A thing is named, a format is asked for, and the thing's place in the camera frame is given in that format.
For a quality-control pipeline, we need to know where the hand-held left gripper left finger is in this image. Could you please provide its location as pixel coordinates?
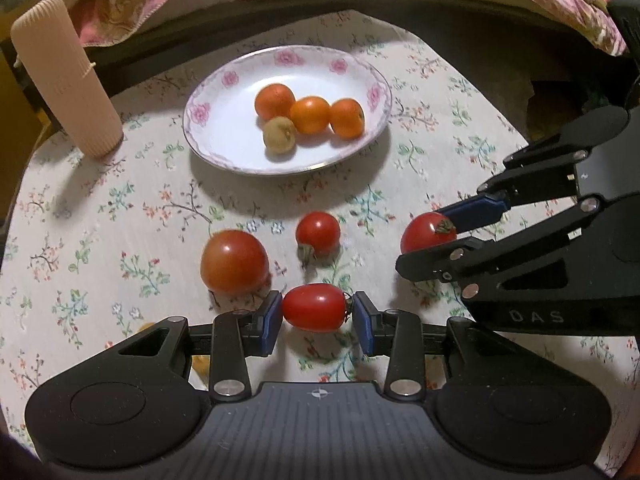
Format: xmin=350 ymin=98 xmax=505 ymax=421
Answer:
xmin=117 ymin=290 xmax=284 ymax=402

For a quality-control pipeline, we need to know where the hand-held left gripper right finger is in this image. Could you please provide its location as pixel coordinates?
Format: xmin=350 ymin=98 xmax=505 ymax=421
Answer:
xmin=352 ymin=291 xmax=506 ymax=401

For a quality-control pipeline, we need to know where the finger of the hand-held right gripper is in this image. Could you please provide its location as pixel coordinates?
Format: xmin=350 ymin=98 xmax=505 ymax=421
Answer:
xmin=396 ymin=195 xmax=608 ymax=301
xmin=440 ymin=106 xmax=630 ymax=234

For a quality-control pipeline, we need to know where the red cherry tomato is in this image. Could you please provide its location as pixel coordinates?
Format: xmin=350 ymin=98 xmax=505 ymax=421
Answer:
xmin=400 ymin=212 xmax=458 ymax=255
xmin=282 ymin=283 xmax=354 ymax=333
xmin=295 ymin=211 xmax=342 ymax=266

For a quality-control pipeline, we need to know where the large red tomato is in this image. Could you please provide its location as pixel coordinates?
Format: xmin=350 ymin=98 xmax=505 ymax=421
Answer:
xmin=200 ymin=229 xmax=271 ymax=295

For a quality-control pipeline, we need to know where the small orange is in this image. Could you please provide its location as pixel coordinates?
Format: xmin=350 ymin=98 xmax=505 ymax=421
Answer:
xmin=254 ymin=84 xmax=296 ymax=122
xmin=329 ymin=98 xmax=365 ymax=140
xmin=290 ymin=96 xmax=332 ymax=135

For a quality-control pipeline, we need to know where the brown longan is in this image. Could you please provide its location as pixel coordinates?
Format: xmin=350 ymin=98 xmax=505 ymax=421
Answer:
xmin=263 ymin=116 xmax=296 ymax=153

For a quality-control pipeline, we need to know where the white floral rimmed plate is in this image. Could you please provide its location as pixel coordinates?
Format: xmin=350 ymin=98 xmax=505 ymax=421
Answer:
xmin=182 ymin=45 xmax=392 ymax=176

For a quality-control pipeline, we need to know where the floral tablecloth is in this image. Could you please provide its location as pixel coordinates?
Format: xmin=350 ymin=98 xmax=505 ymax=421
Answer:
xmin=0 ymin=10 xmax=640 ymax=480

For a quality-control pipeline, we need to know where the pink ribbed cylinder vase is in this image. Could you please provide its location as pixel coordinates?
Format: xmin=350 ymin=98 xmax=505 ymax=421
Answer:
xmin=11 ymin=0 xmax=124 ymax=158

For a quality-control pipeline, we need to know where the wooden cabinet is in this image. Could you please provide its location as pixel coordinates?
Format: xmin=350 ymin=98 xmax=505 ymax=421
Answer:
xmin=0 ymin=0 xmax=56 ymax=221

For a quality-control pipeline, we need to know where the dark bed frame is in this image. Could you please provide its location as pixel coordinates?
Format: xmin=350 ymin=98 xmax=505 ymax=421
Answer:
xmin=82 ymin=0 xmax=640 ymax=161

